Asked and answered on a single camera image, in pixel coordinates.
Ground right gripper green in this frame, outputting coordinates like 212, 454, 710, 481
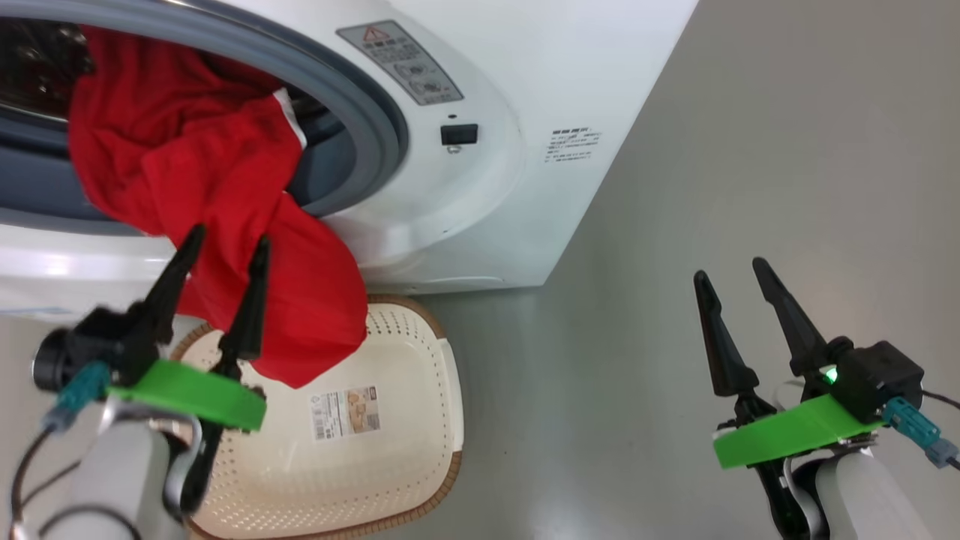
693, 257, 884, 540

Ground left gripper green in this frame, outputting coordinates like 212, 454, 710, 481
105, 223, 272, 518

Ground red and white garment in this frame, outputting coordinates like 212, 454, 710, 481
67, 25, 368, 389

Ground cream perforated laundry basket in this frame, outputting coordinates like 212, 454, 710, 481
169, 294, 464, 540

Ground white front-load washing machine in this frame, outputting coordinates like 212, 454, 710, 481
0, 0, 700, 323

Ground perforated steel washer drum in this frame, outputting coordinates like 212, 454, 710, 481
0, 19, 95, 121

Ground teal left camera connector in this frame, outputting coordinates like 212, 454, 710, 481
43, 361, 111, 435

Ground teal camera connector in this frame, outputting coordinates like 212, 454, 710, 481
43, 361, 111, 435
883, 397, 960, 470

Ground teal right camera connector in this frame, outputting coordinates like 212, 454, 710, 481
883, 397, 960, 470

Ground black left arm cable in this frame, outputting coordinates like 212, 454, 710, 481
6, 429, 136, 540

